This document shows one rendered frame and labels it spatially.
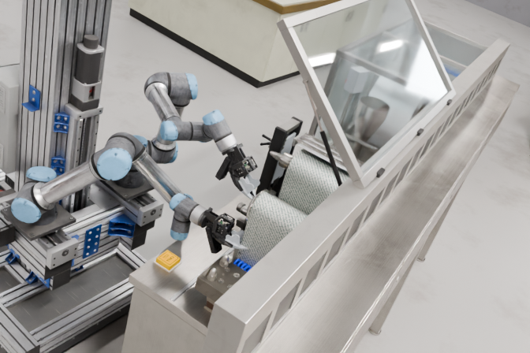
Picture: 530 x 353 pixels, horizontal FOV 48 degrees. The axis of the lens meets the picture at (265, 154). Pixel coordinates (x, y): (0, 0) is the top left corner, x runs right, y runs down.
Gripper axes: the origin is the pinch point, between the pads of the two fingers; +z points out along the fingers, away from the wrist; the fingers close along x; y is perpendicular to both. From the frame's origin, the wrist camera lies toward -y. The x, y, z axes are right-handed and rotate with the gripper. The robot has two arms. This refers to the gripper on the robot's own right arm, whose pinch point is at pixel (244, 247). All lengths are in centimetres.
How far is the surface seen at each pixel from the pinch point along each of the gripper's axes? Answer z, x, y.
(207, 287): -1.6, -20.0, -7.9
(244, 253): 0.9, -0.3, -2.0
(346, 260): 41, -20, 35
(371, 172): 35, -6, 58
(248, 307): 37, -79, 56
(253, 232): 1.7, -0.2, 9.3
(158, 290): -18.6, -24.2, -19.1
